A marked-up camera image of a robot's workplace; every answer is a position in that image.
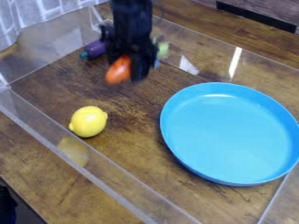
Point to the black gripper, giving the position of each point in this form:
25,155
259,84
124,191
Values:
128,35

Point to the orange toy carrot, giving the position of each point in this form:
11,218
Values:
119,72

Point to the purple toy eggplant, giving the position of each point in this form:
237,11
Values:
93,49

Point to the clear acrylic enclosure wall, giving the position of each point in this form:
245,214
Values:
119,177

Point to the white patterned curtain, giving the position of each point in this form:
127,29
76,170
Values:
21,13

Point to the yellow toy lemon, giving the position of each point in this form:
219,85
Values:
88,121

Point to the blue plastic plate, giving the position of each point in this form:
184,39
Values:
229,133

